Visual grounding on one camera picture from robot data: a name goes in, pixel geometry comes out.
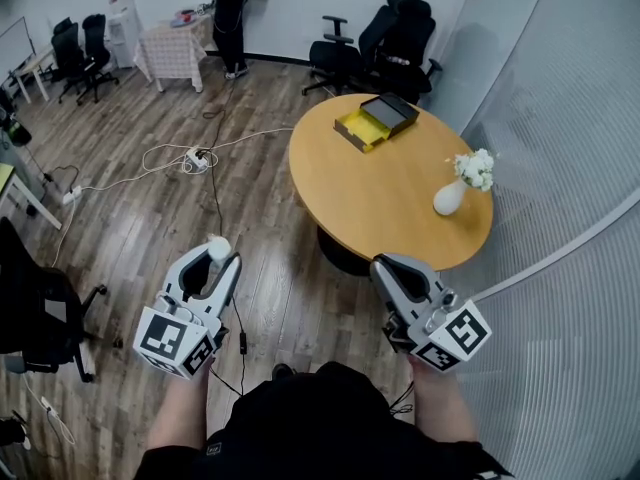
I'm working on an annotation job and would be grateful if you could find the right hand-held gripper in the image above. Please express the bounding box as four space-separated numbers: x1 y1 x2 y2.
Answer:
368 252 494 374

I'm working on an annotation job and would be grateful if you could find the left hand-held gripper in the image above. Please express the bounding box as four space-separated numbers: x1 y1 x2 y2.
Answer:
132 244 244 381

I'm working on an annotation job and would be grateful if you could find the small white cylinder object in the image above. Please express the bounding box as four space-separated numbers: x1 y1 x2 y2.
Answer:
207 235 233 265

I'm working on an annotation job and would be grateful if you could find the black and yellow sliding box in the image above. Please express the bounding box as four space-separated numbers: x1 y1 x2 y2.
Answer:
333 92 421 156

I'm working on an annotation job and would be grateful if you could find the person's left forearm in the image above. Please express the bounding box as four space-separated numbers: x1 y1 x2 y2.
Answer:
146 361 217 453

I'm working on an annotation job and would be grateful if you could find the person's right forearm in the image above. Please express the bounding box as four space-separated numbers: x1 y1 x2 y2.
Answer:
407 355 482 443

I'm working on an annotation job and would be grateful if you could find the white round vase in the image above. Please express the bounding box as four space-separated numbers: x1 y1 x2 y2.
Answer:
432 177 468 217

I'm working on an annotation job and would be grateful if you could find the white flower bouquet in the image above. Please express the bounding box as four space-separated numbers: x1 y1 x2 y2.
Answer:
445 147 500 194

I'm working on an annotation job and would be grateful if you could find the person's black shirt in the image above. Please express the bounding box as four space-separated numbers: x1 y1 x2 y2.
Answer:
133 360 512 480

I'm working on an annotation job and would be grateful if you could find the desk with green top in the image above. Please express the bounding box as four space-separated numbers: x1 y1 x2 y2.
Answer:
0 161 64 232

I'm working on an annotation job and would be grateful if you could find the table with checkered cloth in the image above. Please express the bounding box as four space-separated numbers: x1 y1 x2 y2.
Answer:
131 11 216 94

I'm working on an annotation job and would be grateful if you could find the black low-back office chair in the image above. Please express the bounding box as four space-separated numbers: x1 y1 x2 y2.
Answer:
300 14 367 98

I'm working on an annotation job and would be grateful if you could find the black office chair with headrest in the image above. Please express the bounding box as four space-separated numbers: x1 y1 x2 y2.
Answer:
356 0 444 107

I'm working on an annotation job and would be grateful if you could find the white water dispenser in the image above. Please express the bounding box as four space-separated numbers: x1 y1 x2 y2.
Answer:
104 0 146 70

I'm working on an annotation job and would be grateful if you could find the white desk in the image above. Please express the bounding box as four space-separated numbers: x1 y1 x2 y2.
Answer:
8 44 57 105

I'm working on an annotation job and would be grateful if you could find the black table pedestal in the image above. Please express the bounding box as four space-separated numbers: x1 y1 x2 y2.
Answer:
315 224 374 277

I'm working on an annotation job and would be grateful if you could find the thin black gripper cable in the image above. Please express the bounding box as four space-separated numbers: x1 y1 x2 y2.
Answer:
388 379 417 418

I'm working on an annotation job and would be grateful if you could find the long black floor cable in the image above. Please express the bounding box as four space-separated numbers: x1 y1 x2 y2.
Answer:
200 74 249 398

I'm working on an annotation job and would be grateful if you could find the long white floor cable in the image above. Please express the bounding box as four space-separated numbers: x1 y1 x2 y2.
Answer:
52 126 297 267

